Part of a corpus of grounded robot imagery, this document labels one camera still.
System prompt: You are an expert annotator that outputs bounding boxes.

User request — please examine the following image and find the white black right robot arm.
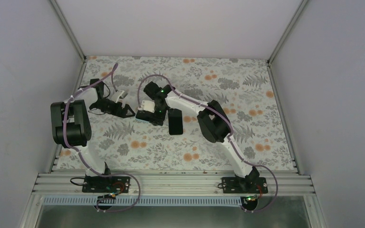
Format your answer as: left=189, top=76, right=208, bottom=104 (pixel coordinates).
left=135, top=82, right=259, bottom=193

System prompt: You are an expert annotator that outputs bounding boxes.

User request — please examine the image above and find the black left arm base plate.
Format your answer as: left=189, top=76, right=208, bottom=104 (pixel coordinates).
left=82, top=176, right=131, bottom=193

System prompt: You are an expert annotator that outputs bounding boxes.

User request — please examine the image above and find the aluminium front rail frame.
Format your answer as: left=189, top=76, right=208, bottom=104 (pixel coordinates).
left=32, top=170, right=316, bottom=196

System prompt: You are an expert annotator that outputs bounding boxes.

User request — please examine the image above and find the floral patterned table mat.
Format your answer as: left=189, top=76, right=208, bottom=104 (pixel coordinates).
left=56, top=56, right=297, bottom=172

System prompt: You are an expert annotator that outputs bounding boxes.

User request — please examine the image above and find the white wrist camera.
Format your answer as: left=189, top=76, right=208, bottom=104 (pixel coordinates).
left=138, top=100, right=155, bottom=113
left=110, top=90, right=128, bottom=103

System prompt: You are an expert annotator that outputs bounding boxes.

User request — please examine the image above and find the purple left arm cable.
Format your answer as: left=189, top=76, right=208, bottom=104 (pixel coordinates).
left=62, top=62, right=142, bottom=215

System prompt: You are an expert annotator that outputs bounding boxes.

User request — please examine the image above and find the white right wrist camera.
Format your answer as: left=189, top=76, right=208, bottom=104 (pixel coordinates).
left=138, top=100, right=155, bottom=113

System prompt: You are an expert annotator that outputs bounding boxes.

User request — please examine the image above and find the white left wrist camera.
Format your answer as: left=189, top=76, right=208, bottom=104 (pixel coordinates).
left=110, top=90, right=128, bottom=103

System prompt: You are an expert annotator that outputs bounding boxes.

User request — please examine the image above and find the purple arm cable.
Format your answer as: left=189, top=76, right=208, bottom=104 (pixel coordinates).
left=136, top=74, right=279, bottom=215
left=62, top=62, right=142, bottom=215

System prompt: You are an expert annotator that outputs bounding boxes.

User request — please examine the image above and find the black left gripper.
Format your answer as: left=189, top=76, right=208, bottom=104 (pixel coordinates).
left=90, top=98, right=135, bottom=119

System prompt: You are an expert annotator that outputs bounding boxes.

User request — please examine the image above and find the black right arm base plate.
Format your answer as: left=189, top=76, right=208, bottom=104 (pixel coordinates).
left=217, top=177, right=269, bottom=194

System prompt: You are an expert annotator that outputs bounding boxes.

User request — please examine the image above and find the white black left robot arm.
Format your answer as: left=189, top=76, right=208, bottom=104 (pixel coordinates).
left=50, top=79, right=135, bottom=192

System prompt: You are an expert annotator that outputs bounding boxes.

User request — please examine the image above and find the slotted grey cable duct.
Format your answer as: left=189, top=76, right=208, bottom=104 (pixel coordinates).
left=43, top=195, right=241, bottom=207

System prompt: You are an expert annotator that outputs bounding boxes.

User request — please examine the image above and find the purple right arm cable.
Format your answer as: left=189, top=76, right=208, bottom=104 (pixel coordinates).
left=136, top=74, right=279, bottom=215

